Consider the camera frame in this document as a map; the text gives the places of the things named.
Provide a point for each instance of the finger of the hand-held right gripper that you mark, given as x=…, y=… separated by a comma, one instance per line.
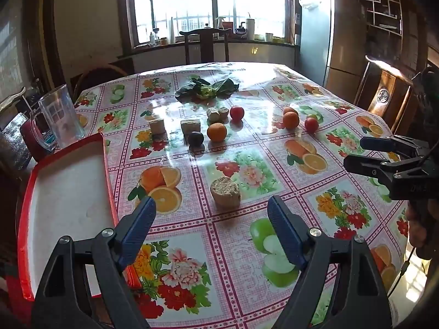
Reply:
x=377, y=143
x=367, y=167

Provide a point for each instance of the red tomato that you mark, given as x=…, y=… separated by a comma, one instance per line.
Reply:
x=311, y=124
x=237, y=113

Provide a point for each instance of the carved medallion wooden chair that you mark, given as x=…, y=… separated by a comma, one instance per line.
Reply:
x=384, y=92

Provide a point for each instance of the person's right hand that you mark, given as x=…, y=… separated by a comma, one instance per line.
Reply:
x=418, y=228

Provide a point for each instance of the window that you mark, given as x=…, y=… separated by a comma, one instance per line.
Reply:
x=192, y=0

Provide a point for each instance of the dark kettle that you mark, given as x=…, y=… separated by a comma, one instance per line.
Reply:
x=241, y=31

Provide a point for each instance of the red thermos bottle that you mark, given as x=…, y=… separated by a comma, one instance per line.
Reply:
x=29, y=140

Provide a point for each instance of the round back wooden chair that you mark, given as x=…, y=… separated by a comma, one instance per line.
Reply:
x=99, y=73

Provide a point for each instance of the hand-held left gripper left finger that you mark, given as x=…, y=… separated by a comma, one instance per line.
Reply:
x=137, y=233

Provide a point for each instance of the clear glass mug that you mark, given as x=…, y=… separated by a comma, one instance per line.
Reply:
x=61, y=116

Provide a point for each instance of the fruit and flower print tablecloth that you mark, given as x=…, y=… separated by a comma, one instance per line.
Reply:
x=192, y=212

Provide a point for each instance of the wooden chair with curved rail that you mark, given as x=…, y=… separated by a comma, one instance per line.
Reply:
x=13, y=133

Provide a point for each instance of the wooden wall shelf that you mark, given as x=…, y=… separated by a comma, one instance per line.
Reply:
x=377, y=13

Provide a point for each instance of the large orange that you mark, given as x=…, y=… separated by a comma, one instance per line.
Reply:
x=217, y=132

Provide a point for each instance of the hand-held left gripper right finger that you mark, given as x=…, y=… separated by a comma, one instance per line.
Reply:
x=284, y=233

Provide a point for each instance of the silver refrigerator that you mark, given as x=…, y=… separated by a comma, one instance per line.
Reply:
x=313, y=41

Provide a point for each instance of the dark wooden chair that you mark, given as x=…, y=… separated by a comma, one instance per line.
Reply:
x=205, y=33

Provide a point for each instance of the red rimmed white tray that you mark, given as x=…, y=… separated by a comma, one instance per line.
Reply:
x=68, y=195

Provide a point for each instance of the white canister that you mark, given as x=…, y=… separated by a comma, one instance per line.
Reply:
x=250, y=29

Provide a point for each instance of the small white bottle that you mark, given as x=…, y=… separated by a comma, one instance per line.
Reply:
x=152, y=38

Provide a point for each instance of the dark purple plum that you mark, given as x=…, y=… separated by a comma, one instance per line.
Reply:
x=195, y=138

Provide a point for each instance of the white spray bottle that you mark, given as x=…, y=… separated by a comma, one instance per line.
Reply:
x=220, y=24

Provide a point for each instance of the tall white bottle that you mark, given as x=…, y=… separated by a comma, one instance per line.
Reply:
x=172, y=31

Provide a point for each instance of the leafy green vegetable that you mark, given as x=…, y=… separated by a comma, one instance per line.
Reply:
x=202, y=90

